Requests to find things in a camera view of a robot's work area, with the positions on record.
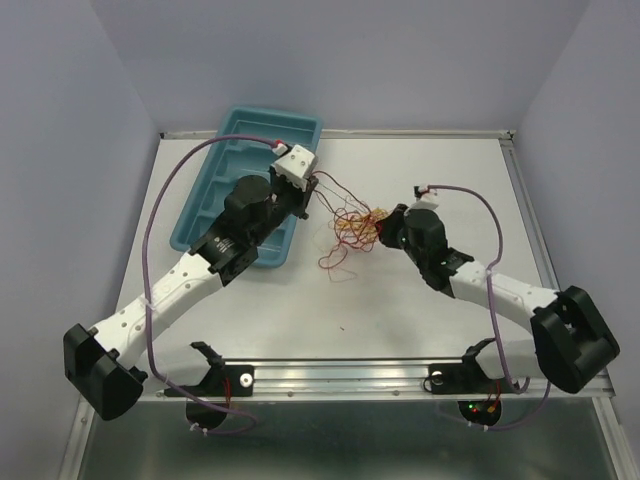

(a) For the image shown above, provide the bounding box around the red yellow wire bundle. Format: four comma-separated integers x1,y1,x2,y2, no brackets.
310,171,396,284

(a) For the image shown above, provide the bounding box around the teal plastic compartment tray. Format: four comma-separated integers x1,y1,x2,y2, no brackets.
169,106,323,252

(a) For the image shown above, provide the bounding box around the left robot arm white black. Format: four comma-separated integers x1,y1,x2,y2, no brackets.
63,164,318,421

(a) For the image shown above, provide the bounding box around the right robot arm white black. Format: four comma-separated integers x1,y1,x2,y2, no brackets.
376,204,620,394

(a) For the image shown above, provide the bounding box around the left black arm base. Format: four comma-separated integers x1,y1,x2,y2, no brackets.
180,341,258,436

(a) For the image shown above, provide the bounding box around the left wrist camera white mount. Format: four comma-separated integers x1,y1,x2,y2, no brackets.
271,142,318,192

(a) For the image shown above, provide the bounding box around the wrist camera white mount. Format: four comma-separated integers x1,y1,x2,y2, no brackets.
411,184,439,211
271,142,318,192

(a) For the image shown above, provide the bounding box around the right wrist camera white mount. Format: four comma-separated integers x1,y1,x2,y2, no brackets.
411,184,439,211

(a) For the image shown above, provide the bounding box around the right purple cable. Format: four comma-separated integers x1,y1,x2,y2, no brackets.
434,184,551,432

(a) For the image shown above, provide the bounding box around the aluminium mounting rail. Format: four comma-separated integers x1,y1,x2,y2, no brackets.
156,351,615,403

